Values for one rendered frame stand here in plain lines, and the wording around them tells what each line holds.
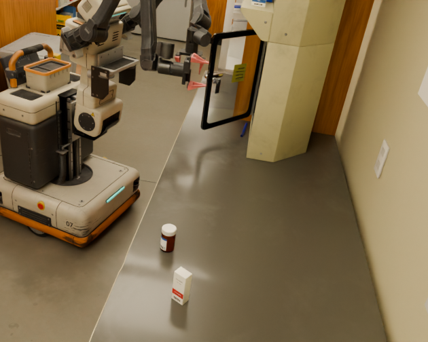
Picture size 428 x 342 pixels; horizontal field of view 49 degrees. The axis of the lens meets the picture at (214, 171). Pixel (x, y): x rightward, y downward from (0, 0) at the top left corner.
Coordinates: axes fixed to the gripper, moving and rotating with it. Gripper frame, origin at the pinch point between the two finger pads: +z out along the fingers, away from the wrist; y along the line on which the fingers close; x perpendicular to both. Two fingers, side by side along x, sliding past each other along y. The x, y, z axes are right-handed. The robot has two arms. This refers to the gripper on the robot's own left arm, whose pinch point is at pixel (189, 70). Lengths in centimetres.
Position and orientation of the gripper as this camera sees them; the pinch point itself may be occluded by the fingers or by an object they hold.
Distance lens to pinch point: 226.2
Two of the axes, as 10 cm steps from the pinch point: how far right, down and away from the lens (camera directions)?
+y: 9.9, 1.6, -0.3
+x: 1.1, -4.9, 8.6
